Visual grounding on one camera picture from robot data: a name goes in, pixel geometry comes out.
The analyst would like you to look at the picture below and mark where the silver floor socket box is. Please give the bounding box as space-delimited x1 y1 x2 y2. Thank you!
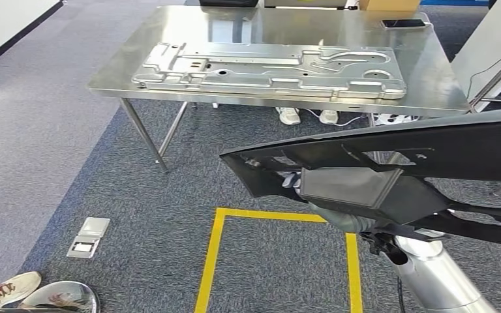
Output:
67 217 111 259

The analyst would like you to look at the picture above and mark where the stamped silver metal panel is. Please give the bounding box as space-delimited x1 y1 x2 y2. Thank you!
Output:
131 42 407 100

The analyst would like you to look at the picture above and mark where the yellow floor tape square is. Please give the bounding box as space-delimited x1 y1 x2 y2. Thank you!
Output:
194 207 364 313

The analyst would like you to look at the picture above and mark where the white cable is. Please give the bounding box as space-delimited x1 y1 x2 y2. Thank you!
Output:
304 108 366 127

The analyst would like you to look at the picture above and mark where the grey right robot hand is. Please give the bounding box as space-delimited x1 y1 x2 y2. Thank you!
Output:
282 171 365 235

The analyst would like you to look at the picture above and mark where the tan cardboard box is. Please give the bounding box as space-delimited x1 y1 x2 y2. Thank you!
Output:
358 0 421 12

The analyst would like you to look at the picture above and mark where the white power strip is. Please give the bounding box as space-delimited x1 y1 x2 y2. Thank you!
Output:
373 113 420 126

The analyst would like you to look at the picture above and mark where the blue panel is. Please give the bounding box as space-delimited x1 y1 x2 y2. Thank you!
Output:
421 0 489 6

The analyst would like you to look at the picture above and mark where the long black plastic part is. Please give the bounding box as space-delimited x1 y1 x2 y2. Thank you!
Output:
219 107 501 250

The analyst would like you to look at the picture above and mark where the black smartphone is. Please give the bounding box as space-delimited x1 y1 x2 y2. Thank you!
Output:
380 19 427 30

